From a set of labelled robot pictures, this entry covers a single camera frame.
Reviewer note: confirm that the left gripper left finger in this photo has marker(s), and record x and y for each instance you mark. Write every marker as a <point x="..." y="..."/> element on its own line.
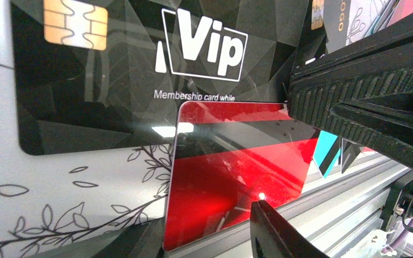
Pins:
<point x="273" y="236"/>

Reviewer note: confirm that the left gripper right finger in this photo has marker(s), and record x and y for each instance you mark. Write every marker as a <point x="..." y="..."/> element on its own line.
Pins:
<point x="353" y="74"/>

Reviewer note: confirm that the red card front edge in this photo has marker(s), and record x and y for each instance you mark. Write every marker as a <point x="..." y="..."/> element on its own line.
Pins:
<point x="227" y="156"/>

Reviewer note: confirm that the teal card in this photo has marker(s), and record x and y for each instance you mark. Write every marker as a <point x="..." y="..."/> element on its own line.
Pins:
<point x="327" y="152"/>

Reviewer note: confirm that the black VIP card front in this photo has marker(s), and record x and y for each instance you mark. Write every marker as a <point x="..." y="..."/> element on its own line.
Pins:
<point x="96" y="75"/>

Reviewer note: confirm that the floral table mat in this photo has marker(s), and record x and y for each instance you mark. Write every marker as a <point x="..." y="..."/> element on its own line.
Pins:
<point x="51" y="201"/>

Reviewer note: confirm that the aluminium rail frame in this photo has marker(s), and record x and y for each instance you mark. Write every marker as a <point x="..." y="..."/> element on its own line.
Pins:
<point x="334" y="210"/>

